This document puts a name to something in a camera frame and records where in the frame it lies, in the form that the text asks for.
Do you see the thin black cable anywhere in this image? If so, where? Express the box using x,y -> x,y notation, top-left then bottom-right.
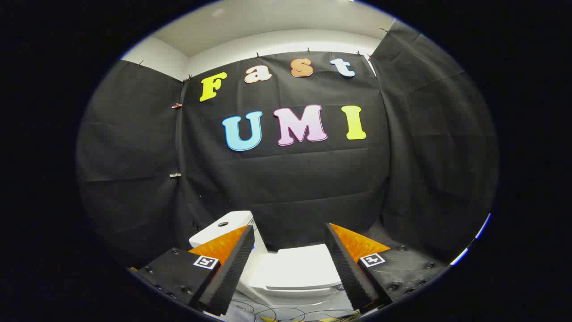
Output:
232,299 -> 360,321

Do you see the white toilet lid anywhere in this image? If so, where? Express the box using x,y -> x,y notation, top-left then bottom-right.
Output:
263,244 -> 343,292

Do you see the white ceramic toilet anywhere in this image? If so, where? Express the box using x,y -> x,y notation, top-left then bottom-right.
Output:
189,210 -> 353,310

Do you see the black backdrop cloth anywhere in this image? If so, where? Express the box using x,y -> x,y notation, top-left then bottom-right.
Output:
76,20 -> 499,269

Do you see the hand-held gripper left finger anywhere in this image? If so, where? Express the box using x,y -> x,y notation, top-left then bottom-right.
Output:
134,225 -> 256,317

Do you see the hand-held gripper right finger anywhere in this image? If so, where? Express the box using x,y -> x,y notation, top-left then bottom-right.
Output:
325,223 -> 447,314

